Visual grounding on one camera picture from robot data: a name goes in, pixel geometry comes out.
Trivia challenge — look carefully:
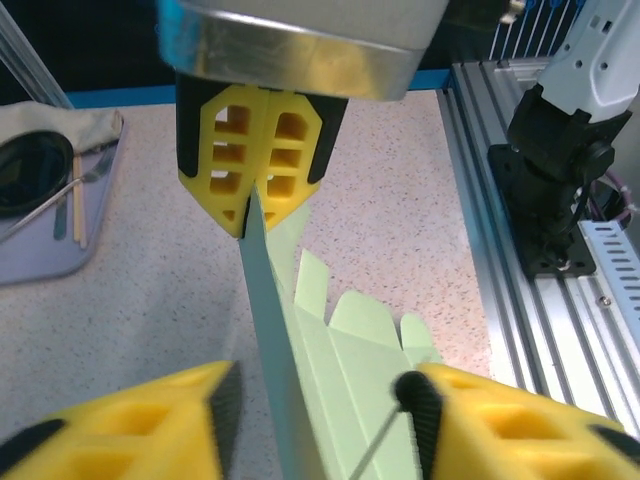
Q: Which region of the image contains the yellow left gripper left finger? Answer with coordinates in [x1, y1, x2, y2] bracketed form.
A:
[0, 359, 241, 480]

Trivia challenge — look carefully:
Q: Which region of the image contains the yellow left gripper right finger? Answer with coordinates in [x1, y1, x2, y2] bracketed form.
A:
[393, 362, 640, 480]

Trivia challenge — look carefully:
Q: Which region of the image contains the green paper box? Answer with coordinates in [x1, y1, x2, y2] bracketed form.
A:
[237, 184, 445, 480]

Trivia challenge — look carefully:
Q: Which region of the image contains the silver fork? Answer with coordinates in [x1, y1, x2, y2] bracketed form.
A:
[0, 149, 115, 245]

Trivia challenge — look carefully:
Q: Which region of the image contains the beige cloth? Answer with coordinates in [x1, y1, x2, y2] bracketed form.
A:
[0, 99, 125, 154]

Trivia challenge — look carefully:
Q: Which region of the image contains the black round plate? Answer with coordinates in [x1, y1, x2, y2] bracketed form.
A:
[0, 129, 75, 220]

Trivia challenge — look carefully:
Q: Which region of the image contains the lavender plastic tray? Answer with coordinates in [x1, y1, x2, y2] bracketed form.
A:
[0, 112, 129, 287]

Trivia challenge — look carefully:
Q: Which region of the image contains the aluminium frame rail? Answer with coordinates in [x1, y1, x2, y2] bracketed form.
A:
[434, 59, 640, 451]

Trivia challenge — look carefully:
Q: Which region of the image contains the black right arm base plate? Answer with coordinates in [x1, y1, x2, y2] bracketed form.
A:
[487, 142, 599, 277]

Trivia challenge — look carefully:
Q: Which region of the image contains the white slotted cable duct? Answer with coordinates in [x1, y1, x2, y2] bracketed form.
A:
[577, 218, 640, 326]

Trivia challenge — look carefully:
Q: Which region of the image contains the aluminium corner post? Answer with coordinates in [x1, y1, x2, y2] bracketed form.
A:
[0, 0, 74, 109]

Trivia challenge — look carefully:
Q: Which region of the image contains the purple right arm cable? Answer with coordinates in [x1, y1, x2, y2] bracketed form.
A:
[602, 168, 640, 225]

